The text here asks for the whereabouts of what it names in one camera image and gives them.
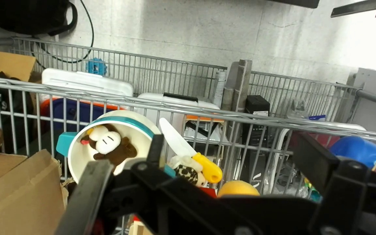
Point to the yellow ball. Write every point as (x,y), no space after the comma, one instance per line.
(237,186)

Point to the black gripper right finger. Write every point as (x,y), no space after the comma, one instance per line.
(314,160)

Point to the small blue spool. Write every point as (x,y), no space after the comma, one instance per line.
(97,66)

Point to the white plastic container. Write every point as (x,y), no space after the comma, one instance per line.
(83,81)

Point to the white bowl teal handle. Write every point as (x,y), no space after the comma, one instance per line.
(131,124)

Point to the black backpack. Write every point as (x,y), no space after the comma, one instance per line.
(34,17)

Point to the wire metal shelf rack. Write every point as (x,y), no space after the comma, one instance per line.
(192,96)

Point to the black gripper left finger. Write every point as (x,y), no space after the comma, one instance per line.
(81,215)

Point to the brown monkey plush toy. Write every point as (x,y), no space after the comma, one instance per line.
(107,142)

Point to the toy knife yellow handle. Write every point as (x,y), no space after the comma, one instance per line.
(212,172)

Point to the large cardboard box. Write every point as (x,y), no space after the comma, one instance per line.
(32,197)

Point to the small white spotted toy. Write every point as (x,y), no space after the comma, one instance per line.
(188,168)

